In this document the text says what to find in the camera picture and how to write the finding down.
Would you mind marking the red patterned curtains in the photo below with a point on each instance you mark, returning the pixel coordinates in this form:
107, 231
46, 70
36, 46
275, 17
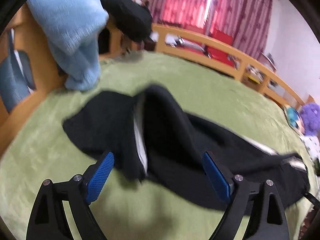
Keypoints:
247, 22

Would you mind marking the black garment on footboard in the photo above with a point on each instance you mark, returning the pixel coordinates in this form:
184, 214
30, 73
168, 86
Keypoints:
132, 19

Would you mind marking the light blue fleece garment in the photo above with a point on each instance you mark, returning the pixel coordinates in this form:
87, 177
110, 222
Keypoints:
72, 28

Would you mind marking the wooden wardrobe with blue panels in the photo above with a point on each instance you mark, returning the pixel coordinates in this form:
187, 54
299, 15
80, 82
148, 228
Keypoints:
28, 73

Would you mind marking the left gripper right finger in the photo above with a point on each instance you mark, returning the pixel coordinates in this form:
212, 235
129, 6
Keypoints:
267, 219

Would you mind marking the black track pants white stripe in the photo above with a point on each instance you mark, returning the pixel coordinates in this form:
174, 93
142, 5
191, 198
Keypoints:
152, 138

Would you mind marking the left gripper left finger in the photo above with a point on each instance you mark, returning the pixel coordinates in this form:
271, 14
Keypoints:
48, 218

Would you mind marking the purple plush toy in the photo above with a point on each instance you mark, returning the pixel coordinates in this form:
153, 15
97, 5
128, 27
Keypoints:
311, 119

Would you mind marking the green fleece bed blanket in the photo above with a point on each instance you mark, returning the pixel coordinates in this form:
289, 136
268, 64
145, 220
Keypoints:
144, 210

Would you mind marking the white black dotted pillow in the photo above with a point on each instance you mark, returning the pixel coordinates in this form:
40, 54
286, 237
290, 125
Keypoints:
312, 146

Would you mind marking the blue geometric cushion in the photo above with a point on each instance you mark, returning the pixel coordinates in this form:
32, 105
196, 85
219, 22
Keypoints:
294, 120

